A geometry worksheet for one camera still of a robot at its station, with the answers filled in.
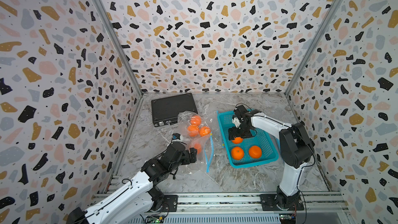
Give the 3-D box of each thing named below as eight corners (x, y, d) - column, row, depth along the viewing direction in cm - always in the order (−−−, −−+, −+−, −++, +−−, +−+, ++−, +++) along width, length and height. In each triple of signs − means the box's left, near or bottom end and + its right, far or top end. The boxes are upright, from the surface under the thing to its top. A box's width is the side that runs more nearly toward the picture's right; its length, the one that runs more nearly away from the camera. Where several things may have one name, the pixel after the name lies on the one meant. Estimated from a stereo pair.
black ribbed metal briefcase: (156, 129, 102) (153, 124, 98) (152, 105, 116) (150, 100, 111) (199, 118, 109) (198, 112, 104) (191, 96, 122) (190, 91, 117)
